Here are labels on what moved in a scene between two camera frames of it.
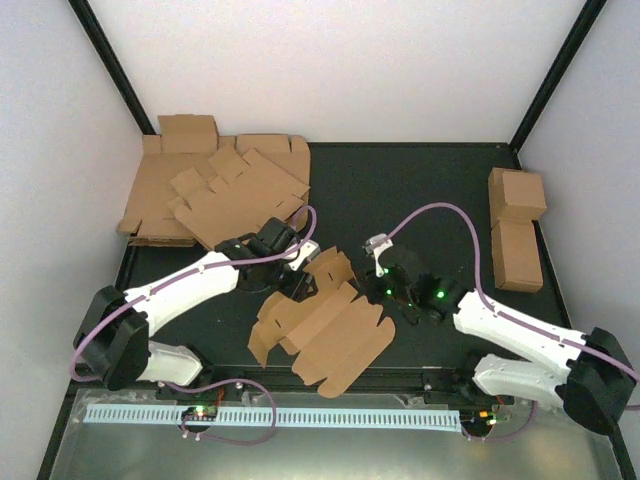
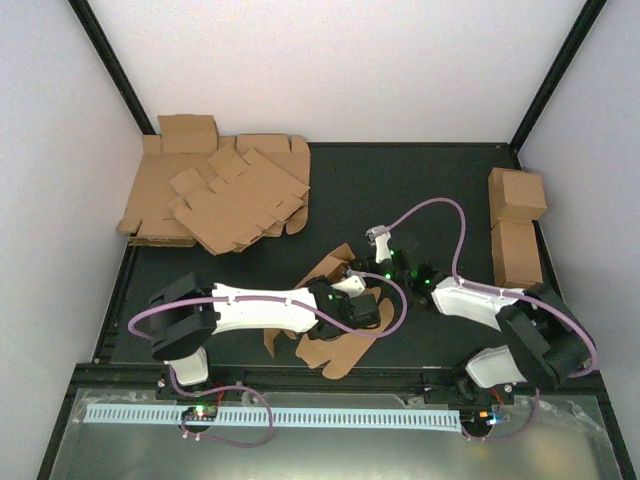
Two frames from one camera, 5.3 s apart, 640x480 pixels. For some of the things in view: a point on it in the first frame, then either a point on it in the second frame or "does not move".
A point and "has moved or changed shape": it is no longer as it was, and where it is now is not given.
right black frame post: (556, 76) does not move
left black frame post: (94, 33) does not move
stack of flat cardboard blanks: (192, 187) does not move
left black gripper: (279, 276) → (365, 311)
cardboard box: (517, 258) does not move
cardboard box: (336, 333) has moved or changed shape
